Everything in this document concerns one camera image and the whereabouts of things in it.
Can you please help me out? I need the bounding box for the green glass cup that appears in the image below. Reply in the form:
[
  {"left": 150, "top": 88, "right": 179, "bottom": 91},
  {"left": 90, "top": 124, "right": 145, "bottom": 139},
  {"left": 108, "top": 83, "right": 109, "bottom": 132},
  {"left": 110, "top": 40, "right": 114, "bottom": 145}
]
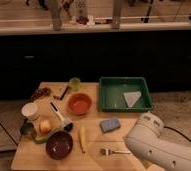
[{"left": 69, "top": 77, "right": 81, "bottom": 91}]

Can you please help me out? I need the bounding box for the white cup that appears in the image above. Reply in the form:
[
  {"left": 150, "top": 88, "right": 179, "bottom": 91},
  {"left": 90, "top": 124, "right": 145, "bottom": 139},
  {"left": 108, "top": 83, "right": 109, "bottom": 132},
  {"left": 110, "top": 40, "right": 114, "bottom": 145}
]
[{"left": 21, "top": 102, "right": 38, "bottom": 120}]

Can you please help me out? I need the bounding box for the grey cloth in tray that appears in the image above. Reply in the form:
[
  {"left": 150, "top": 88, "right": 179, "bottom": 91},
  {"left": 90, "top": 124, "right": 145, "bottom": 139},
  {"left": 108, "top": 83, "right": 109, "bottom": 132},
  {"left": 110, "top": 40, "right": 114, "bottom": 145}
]
[{"left": 124, "top": 91, "right": 141, "bottom": 108}]

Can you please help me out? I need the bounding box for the dark grapes bunch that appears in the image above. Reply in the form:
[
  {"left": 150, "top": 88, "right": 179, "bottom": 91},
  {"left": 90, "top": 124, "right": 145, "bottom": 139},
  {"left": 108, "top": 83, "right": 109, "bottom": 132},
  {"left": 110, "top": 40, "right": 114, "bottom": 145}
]
[{"left": 31, "top": 88, "right": 51, "bottom": 101}]

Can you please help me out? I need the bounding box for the green plastic tray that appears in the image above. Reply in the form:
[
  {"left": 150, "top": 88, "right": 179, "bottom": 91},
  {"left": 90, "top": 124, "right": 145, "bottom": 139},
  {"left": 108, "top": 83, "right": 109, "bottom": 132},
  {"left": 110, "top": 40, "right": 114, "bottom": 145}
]
[{"left": 99, "top": 77, "right": 153, "bottom": 112}]

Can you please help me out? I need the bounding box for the silver fork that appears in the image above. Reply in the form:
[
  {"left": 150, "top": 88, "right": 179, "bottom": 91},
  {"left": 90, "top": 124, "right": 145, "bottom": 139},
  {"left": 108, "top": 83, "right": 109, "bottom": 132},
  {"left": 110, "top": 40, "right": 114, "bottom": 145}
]
[{"left": 100, "top": 148, "right": 131, "bottom": 156}]

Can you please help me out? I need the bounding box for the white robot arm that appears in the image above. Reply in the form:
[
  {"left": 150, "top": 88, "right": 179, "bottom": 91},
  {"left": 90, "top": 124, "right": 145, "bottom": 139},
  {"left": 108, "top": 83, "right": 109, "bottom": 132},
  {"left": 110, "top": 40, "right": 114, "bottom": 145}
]
[{"left": 124, "top": 112, "right": 191, "bottom": 171}]

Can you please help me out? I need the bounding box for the blue sponge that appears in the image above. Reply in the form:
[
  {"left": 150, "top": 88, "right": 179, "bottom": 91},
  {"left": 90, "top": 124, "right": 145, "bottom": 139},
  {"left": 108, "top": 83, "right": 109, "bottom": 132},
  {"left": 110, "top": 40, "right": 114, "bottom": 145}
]
[{"left": 100, "top": 118, "right": 121, "bottom": 133}]

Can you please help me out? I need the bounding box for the yellow banana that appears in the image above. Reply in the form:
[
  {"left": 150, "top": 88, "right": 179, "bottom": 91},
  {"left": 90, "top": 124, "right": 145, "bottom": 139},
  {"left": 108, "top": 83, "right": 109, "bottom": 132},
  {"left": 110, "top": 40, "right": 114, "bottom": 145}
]
[{"left": 78, "top": 125, "right": 86, "bottom": 153}]

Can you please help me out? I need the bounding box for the green cucumber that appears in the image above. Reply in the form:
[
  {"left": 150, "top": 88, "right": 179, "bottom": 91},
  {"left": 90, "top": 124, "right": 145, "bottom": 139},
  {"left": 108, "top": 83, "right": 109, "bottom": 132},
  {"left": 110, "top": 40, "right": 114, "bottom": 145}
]
[{"left": 34, "top": 128, "right": 60, "bottom": 144}]

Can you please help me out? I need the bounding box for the black marker pen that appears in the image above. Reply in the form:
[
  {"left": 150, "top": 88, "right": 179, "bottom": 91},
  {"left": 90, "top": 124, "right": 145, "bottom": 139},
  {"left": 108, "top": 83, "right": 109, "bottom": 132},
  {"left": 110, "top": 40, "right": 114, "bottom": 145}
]
[{"left": 60, "top": 86, "right": 69, "bottom": 100}]

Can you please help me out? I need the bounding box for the dark purple bowl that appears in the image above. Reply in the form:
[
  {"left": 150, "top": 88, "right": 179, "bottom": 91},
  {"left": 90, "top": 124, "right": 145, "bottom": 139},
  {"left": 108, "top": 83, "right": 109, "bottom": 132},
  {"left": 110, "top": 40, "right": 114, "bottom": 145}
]
[{"left": 46, "top": 131, "right": 73, "bottom": 160}]

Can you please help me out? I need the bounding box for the silver metal cup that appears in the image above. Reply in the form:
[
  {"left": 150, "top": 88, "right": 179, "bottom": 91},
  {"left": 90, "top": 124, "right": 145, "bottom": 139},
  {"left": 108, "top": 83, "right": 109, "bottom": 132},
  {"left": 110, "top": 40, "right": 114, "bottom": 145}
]
[{"left": 20, "top": 122, "right": 37, "bottom": 139}]

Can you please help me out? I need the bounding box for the black cable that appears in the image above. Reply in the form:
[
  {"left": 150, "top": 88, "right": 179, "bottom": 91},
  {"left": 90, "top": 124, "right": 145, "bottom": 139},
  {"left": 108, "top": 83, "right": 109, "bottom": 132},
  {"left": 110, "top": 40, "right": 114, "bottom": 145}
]
[{"left": 163, "top": 125, "right": 191, "bottom": 150}]

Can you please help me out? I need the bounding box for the red bowl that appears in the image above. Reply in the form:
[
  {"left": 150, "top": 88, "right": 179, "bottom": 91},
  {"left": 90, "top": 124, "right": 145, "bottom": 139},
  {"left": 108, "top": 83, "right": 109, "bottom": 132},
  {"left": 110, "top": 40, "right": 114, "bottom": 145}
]
[{"left": 67, "top": 93, "right": 92, "bottom": 115}]

